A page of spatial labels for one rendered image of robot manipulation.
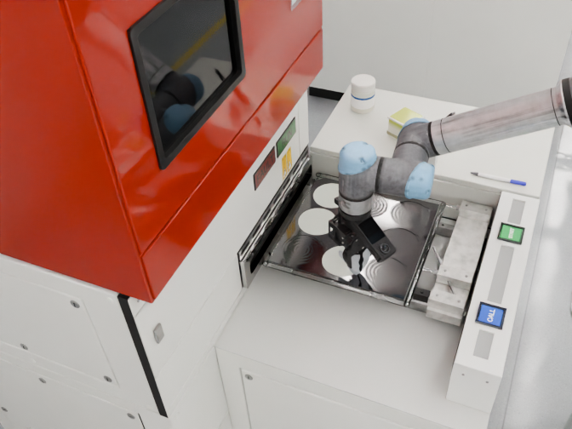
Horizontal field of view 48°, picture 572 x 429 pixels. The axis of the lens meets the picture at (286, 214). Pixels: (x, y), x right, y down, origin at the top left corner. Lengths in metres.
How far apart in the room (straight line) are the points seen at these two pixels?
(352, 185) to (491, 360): 0.44
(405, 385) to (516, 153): 0.73
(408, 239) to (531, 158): 0.42
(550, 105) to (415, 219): 0.53
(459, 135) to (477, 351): 0.44
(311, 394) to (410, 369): 0.23
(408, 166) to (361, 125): 0.61
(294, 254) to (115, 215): 0.71
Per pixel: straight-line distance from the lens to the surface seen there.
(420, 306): 1.58
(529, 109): 1.33
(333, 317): 1.57
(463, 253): 1.66
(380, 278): 1.54
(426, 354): 1.52
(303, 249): 1.61
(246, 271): 1.56
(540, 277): 2.87
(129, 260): 1.05
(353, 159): 1.28
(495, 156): 1.83
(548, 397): 2.52
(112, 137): 0.89
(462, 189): 1.75
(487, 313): 1.43
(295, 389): 1.53
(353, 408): 1.51
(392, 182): 1.30
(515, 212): 1.68
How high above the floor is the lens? 2.06
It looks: 43 degrees down
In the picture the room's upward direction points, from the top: 4 degrees counter-clockwise
